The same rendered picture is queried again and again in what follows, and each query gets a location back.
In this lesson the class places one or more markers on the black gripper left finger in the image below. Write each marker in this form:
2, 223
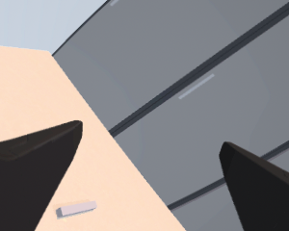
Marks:
31, 170

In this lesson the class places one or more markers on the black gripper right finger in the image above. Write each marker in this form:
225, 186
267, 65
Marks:
259, 189

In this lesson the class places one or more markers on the grey rectangular bar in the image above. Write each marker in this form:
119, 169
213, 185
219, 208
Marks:
76, 209

